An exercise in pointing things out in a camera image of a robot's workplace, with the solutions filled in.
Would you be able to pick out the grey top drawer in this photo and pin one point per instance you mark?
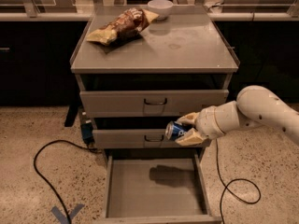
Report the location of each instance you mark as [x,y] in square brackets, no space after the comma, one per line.
[112,104]

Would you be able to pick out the blue pepsi can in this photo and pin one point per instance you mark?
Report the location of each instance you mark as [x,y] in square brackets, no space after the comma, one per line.
[175,130]

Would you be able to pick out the blue tape cross mark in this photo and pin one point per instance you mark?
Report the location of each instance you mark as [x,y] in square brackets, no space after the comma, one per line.
[69,216]

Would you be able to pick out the dark counter cabinet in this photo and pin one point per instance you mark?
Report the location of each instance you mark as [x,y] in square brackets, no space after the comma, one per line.
[36,59]

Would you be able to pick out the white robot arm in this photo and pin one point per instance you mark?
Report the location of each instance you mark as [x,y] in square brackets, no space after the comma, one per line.
[253,107]

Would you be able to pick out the white bowl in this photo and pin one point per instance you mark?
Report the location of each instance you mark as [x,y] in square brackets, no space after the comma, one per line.
[161,7]

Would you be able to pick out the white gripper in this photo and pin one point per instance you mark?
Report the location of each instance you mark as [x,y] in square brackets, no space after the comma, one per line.
[206,123]

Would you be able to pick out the grey middle drawer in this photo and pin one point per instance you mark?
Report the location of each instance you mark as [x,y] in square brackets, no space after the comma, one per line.
[135,138]

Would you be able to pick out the brown yellow chip bag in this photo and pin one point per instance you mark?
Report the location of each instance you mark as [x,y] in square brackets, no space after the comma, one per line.
[127,25]

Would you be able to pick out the blue power adapter box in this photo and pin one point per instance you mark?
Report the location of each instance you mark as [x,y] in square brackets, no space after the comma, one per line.
[87,133]

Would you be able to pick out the grey open bottom drawer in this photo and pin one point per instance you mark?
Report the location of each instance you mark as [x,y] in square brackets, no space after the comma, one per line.
[156,189]

